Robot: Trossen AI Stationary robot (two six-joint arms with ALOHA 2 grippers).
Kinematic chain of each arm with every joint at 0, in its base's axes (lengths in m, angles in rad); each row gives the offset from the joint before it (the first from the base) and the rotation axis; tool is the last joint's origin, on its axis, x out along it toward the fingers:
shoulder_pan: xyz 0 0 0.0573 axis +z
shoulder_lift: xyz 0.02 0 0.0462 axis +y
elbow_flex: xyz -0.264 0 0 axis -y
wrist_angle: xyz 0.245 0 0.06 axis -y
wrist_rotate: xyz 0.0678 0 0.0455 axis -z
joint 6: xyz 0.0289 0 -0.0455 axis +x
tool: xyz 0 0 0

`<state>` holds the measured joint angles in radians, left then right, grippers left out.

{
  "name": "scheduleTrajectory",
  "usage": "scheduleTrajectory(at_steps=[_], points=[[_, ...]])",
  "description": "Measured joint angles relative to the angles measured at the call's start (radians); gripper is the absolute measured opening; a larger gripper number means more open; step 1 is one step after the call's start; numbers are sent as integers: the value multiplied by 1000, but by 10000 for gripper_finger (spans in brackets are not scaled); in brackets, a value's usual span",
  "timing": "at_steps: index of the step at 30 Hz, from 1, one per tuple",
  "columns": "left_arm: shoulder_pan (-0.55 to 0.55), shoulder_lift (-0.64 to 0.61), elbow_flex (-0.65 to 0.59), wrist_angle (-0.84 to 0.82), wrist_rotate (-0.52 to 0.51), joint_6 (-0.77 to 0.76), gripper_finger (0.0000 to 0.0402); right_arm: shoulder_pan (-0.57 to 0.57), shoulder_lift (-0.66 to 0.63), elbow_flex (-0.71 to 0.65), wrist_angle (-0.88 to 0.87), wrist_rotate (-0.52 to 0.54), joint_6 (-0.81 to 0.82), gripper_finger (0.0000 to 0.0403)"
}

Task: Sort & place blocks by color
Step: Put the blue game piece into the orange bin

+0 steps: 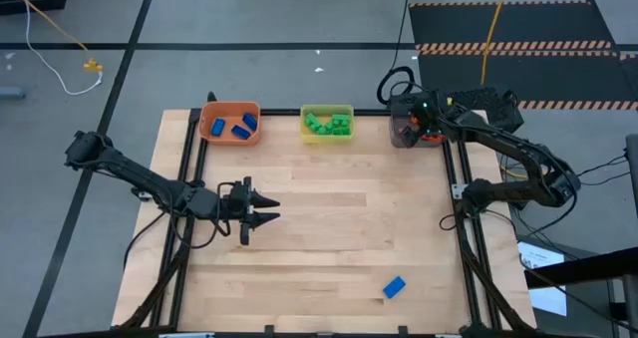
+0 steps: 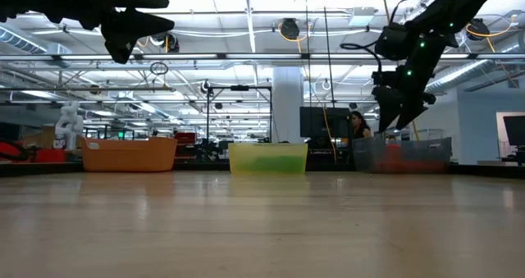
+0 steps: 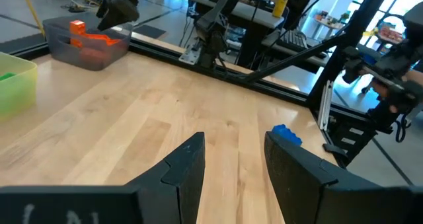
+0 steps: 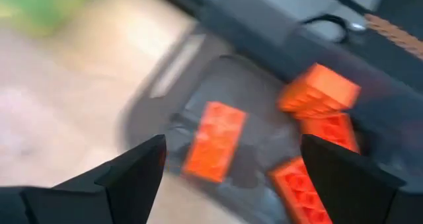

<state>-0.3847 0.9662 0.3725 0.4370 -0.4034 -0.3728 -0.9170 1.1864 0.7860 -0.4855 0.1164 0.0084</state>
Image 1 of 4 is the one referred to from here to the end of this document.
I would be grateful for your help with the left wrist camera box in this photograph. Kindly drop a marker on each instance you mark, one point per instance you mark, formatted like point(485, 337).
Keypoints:
point(238, 198)

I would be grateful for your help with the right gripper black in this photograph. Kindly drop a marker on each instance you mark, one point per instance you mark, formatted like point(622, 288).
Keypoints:
point(428, 116)

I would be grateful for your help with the grey post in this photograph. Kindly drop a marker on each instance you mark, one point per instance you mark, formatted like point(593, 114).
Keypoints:
point(633, 178)

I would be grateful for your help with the black table edge clamp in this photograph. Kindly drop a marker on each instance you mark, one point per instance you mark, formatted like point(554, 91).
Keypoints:
point(269, 332)
point(403, 332)

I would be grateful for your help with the grey translucent plastic bin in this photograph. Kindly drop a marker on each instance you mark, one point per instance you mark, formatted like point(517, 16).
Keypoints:
point(396, 136)

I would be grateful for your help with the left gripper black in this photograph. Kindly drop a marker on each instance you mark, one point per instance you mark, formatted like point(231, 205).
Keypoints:
point(231, 203)

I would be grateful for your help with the small black pointed object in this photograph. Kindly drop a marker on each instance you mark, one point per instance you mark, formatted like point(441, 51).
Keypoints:
point(212, 99)

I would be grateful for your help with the black hazard-striped floor mat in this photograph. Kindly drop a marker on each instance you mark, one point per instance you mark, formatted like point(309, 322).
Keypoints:
point(498, 24)

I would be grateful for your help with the black aluminium table frame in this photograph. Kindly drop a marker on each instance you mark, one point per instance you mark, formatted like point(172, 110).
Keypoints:
point(279, 112)

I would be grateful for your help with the silver table bracket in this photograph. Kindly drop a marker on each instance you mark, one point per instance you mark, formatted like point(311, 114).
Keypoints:
point(457, 191)
point(144, 196)

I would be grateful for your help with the orange plastic bin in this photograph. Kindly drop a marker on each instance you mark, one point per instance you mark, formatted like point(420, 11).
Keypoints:
point(229, 106)

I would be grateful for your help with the black stand beam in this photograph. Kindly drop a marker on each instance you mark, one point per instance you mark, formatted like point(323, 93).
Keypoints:
point(588, 267)

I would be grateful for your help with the white paper sheet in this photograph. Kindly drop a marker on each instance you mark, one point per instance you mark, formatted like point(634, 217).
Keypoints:
point(548, 300)

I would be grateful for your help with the yellow plastic bin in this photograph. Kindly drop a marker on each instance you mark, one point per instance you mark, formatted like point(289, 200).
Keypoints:
point(324, 139)

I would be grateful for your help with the green toy brick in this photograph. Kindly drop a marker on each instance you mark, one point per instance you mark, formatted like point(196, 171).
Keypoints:
point(312, 122)
point(341, 130)
point(341, 119)
point(325, 128)

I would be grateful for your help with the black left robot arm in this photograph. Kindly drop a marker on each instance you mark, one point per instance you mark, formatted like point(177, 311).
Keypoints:
point(144, 180)

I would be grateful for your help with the grey flat object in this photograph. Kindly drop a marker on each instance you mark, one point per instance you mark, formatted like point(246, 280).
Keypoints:
point(12, 93)

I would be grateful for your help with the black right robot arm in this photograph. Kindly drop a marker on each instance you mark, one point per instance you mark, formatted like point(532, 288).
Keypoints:
point(508, 144)

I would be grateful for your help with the black perforated metal case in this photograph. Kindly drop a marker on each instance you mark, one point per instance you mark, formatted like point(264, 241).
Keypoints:
point(488, 103)

